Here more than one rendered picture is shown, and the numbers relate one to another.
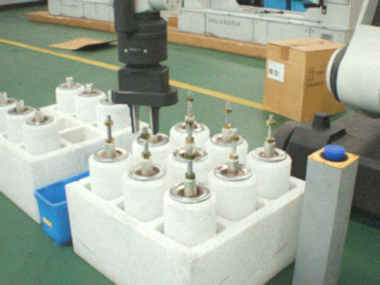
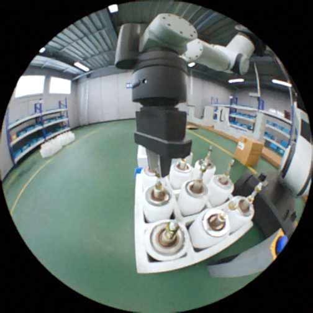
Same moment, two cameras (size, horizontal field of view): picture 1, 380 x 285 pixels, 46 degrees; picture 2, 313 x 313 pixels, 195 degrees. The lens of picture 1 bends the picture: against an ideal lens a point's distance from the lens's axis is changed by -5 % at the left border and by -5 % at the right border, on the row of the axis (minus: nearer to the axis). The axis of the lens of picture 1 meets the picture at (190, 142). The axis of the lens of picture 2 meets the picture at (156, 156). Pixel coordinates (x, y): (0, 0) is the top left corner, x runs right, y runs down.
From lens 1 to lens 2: 0.72 m
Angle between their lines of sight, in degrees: 34
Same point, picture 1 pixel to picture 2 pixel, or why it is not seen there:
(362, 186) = (265, 217)
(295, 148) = (248, 186)
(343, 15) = (258, 134)
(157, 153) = (180, 176)
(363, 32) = (301, 141)
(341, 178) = not seen: outside the picture
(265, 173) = (236, 221)
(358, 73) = (300, 167)
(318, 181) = (259, 261)
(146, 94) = (151, 138)
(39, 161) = (141, 158)
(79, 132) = not seen: hidden behind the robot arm
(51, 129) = not seen: hidden behind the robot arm
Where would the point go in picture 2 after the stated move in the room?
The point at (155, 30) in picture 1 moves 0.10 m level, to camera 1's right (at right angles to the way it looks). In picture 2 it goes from (159, 56) to (248, 54)
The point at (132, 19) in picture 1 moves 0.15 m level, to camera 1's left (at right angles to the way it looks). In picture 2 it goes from (128, 49) to (92, 81)
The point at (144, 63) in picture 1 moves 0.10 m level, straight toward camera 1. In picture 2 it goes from (143, 96) to (46, 101)
